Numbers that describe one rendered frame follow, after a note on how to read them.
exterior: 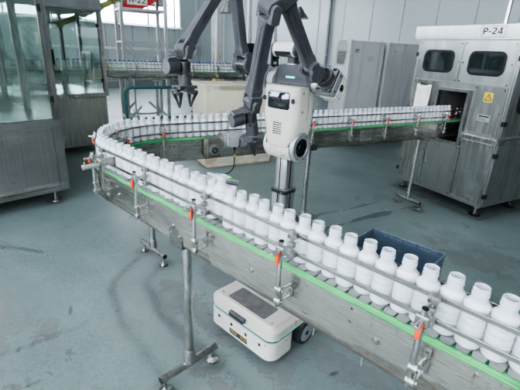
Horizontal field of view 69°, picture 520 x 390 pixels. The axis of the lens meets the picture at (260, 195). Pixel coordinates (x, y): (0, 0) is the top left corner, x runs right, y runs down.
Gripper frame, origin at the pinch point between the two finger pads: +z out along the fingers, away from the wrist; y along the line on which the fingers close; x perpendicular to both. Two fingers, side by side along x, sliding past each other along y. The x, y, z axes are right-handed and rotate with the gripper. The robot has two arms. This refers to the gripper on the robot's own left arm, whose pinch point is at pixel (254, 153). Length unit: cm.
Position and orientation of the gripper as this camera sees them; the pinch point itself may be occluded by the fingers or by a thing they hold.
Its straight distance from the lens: 176.9
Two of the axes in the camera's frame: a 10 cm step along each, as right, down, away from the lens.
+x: 0.8, -4.0, 9.1
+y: 9.9, -0.6, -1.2
